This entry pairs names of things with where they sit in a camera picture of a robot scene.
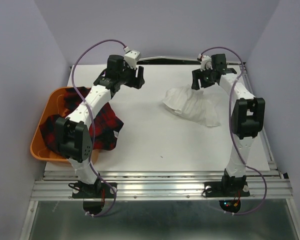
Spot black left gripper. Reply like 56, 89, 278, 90
118, 60, 145, 90

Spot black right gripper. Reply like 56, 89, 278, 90
189, 65, 215, 90

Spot white skirt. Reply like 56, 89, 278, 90
162, 85, 221, 128

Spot red plaid skirt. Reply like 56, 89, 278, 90
30, 87, 124, 162

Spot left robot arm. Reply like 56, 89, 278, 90
55, 50, 145, 197

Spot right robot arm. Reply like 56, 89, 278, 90
191, 54, 266, 195

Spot orange plastic basket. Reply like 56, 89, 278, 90
30, 87, 95, 164

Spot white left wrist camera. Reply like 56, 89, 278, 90
123, 48, 141, 70

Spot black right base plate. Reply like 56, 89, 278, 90
201, 181, 251, 215

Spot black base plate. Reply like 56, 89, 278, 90
68, 179, 118, 218
201, 181, 251, 215

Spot aluminium frame rails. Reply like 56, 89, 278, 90
21, 64, 298, 240

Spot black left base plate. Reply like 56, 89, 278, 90
68, 179, 118, 218

